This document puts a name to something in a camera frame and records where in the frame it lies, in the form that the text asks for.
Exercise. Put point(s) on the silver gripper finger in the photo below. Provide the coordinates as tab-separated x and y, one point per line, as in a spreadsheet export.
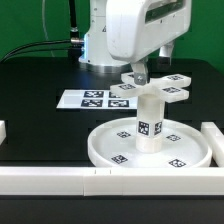
140	71
167	49

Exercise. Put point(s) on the white round table top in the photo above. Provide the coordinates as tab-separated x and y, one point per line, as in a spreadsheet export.
128	143

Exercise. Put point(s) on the white fence bar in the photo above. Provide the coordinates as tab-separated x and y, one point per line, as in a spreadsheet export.
2	131
215	139
92	181

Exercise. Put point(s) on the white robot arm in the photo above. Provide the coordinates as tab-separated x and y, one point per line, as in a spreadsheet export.
96	56

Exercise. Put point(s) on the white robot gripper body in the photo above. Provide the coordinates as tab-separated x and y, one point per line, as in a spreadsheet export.
130	37

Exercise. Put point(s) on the white front fence bar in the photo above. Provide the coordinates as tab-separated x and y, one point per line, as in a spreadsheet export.
92	181

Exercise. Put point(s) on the white left fence bar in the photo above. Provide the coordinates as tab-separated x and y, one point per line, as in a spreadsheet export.
2	131

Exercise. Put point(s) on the white marker plate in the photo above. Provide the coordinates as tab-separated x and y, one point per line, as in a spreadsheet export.
94	99

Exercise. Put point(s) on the white right fence bar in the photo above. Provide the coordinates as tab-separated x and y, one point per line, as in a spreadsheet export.
215	139

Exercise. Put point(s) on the black vertical cable connector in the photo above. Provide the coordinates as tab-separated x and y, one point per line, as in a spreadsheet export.
74	32

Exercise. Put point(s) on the white cross-shaped table base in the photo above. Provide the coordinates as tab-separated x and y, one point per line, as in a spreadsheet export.
167	88

